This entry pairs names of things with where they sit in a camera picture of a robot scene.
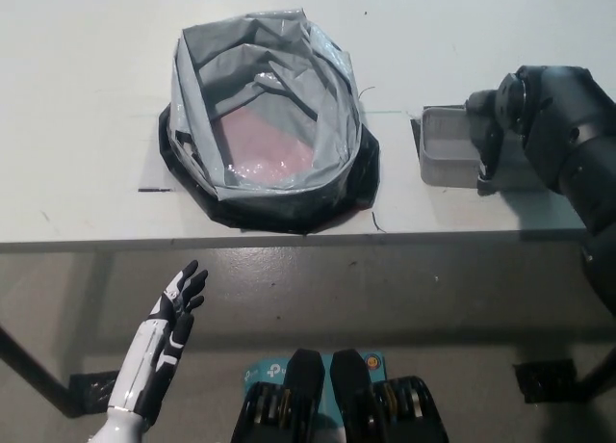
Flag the black floor tape patch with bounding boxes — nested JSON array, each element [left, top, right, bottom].
[[69, 371, 121, 418], [512, 359, 578, 404]]

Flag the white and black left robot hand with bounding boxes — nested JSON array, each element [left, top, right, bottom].
[[105, 259, 209, 418]]

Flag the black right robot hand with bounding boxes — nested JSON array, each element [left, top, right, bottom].
[[464, 89, 511, 187]]

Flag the grey perforated rectangular basket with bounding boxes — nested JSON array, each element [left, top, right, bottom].
[[418, 104, 550, 192]]

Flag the black robot legs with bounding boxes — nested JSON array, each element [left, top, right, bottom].
[[241, 350, 387, 443]]

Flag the black robot body block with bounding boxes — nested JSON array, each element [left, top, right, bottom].
[[230, 349, 324, 443], [329, 349, 449, 443]]

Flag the grey and black plastic bag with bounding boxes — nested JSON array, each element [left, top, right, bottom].
[[157, 10, 381, 233]]

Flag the pink pad inside bag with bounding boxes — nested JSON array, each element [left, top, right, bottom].
[[211, 111, 317, 177]]

